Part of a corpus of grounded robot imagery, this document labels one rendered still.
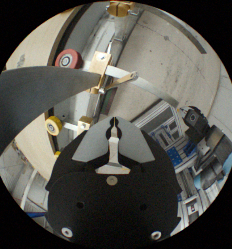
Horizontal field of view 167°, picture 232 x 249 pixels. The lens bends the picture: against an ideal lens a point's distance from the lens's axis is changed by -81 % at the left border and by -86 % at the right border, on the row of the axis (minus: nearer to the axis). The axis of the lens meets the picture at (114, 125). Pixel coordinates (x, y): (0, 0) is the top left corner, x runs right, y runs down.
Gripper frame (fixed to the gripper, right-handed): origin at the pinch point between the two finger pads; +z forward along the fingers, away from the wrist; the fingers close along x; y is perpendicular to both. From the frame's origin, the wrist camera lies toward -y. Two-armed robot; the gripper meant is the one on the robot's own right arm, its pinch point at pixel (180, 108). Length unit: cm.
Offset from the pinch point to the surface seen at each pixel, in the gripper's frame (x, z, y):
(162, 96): -0.6, -3.4, -15.7
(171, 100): 0.3, -3.4, -11.0
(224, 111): 92, 33, 223
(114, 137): -23.6, -2.8, -25.2
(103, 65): 0.8, -4.4, -37.4
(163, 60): 59, 83, 19
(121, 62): 24, 83, -34
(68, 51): 2.8, -8.0, -47.9
